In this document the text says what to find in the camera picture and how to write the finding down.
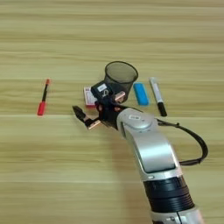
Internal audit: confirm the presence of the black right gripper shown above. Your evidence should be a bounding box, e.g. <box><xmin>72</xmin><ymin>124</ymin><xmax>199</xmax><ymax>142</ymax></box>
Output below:
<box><xmin>72</xmin><ymin>90</ymin><xmax>130</xmax><ymax>131</ymax></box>

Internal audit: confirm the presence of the red and white card box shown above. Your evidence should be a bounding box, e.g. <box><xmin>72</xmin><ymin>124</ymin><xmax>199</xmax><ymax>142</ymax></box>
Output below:
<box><xmin>83</xmin><ymin>86</ymin><xmax>99</xmax><ymax>108</ymax></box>

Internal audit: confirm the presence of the black pen red cap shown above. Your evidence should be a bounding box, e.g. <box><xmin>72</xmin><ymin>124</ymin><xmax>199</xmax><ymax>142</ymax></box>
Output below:
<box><xmin>37</xmin><ymin>78</ymin><xmax>51</xmax><ymax>116</ymax></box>

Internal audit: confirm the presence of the small black box white label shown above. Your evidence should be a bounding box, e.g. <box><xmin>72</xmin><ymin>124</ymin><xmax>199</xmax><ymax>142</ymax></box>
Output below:
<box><xmin>90</xmin><ymin>81</ymin><xmax>115</xmax><ymax>102</ymax></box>

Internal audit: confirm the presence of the black mesh pen cup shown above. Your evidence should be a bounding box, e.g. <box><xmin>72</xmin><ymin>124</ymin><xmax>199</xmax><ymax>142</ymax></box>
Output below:
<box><xmin>103</xmin><ymin>60</ymin><xmax>139</xmax><ymax>103</ymax></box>

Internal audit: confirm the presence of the blue eraser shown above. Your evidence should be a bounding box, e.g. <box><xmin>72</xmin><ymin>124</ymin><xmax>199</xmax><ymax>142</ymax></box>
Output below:
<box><xmin>132</xmin><ymin>82</ymin><xmax>150</xmax><ymax>107</ymax></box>

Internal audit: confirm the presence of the grey marker black cap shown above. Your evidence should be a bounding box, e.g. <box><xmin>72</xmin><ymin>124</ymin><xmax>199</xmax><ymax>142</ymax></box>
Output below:
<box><xmin>149</xmin><ymin>76</ymin><xmax>168</xmax><ymax>117</ymax></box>

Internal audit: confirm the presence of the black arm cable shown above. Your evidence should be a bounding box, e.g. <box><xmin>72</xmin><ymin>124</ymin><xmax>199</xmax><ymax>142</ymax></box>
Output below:
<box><xmin>156</xmin><ymin>117</ymin><xmax>209</xmax><ymax>166</ymax></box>

